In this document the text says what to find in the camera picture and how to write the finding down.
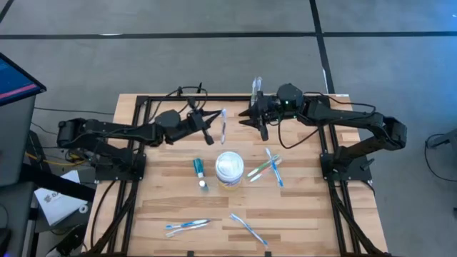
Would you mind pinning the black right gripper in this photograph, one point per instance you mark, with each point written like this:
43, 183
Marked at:
269, 109

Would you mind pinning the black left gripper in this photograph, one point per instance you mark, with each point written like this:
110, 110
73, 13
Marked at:
196, 123

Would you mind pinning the teal mouthwash bottle white cap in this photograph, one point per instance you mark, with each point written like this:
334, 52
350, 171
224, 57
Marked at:
203, 184
198, 166

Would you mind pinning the Lysol disinfecting wipes canister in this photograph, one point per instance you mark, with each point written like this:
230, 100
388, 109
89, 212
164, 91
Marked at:
229, 167

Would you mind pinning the blue white toothbrush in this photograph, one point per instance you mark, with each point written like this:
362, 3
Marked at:
249, 230
277, 175
188, 224

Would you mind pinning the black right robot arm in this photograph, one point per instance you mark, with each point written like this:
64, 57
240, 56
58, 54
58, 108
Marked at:
342, 116

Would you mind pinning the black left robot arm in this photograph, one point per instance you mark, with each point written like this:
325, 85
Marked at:
118, 130

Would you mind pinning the white table label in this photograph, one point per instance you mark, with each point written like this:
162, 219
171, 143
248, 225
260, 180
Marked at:
342, 95

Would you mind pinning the white toothbrush orange grip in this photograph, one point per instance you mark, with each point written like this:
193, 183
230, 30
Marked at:
188, 230

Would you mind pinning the white tape roll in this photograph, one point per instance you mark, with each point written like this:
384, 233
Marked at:
80, 208

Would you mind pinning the black beam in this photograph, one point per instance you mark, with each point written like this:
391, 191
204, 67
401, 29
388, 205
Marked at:
53, 182

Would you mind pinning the white paper booklet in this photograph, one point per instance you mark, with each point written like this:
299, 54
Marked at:
57, 207

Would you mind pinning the black floor object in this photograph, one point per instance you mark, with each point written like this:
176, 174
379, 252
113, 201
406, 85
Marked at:
73, 239

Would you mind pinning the grey stand foot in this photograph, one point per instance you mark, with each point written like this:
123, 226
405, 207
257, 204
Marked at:
446, 139

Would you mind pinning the grey cabinet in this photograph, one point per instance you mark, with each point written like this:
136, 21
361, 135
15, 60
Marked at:
14, 142

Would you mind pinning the blue screen monitor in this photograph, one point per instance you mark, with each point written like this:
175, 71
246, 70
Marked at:
14, 82

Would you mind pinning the black aluminium table frame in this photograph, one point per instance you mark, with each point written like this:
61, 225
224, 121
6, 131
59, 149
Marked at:
221, 98

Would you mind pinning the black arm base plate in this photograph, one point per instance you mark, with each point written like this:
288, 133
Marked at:
107, 175
357, 173

